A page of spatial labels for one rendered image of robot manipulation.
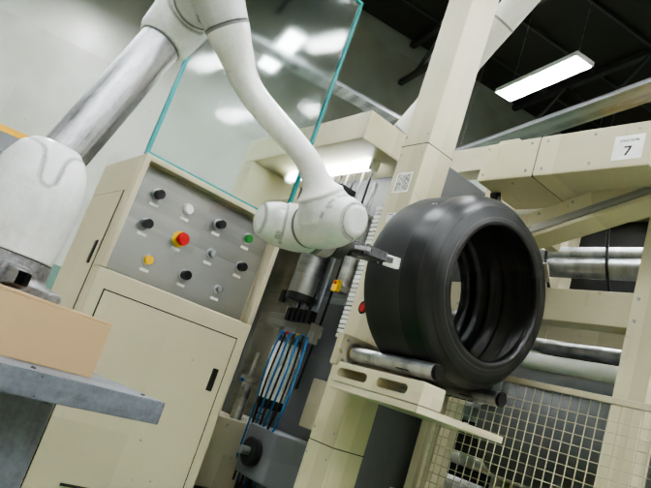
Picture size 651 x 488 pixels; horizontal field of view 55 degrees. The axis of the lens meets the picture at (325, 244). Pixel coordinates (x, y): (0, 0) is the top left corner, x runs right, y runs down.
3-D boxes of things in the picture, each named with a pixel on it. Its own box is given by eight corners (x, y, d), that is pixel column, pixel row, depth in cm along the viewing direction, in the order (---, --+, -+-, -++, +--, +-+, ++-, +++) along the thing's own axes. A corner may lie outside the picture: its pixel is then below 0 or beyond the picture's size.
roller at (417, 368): (359, 357, 190) (349, 363, 187) (356, 344, 189) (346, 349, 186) (447, 378, 162) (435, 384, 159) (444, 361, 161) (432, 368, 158)
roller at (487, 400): (419, 382, 205) (410, 387, 203) (418, 369, 204) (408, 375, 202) (509, 404, 177) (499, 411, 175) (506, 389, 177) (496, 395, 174)
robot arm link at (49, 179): (-38, 232, 100) (21, 112, 105) (-46, 236, 115) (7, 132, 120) (62, 270, 108) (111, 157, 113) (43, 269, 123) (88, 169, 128)
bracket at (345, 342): (328, 362, 186) (338, 331, 188) (416, 396, 208) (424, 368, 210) (335, 364, 183) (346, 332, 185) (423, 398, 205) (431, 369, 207)
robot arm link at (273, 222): (294, 257, 153) (327, 256, 143) (241, 241, 144) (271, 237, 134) (302, 215, 156) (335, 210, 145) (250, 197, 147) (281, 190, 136)
